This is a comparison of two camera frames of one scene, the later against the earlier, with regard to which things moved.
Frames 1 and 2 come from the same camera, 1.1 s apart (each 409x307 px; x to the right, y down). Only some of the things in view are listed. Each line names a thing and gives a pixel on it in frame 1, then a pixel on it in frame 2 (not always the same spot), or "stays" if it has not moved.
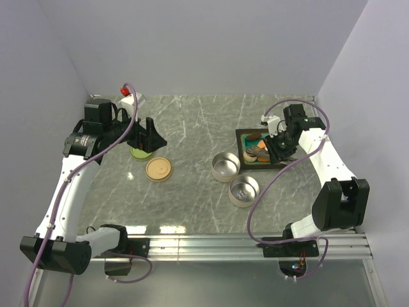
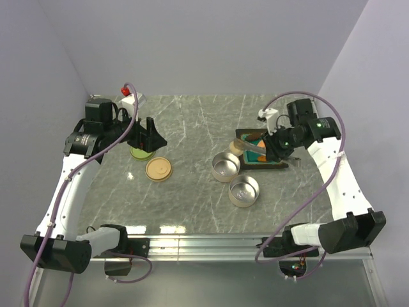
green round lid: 140,154 stays
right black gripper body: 280,145 stays
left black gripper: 148,139 stays
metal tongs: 298,156 → 245,145
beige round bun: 248,157 → 234,149
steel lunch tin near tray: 225,167 stays
